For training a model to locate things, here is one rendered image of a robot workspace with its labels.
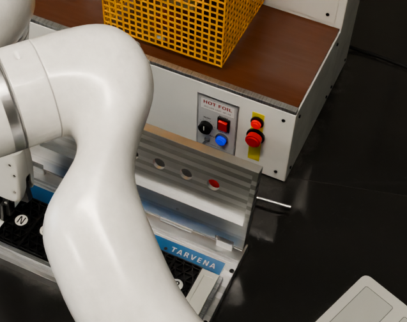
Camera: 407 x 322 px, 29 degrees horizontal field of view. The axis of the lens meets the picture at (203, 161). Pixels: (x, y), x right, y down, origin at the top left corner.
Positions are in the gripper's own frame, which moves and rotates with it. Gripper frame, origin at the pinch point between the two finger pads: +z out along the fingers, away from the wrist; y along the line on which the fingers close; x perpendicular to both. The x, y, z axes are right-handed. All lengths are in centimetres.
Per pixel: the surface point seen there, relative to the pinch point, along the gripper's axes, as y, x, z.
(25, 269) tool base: 8.7, -7.1, 4.1
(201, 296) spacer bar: 37.2, 0.2, 1.5
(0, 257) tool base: 3.7, -7.0, 4.0
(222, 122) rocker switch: 27.9, 25.9, -12.9
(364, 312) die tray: 62, 10, 1
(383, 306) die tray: 64, 13, 1
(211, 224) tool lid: 33.9, 10.1, -4.6
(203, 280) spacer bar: 36.3, 3.0, 0.9
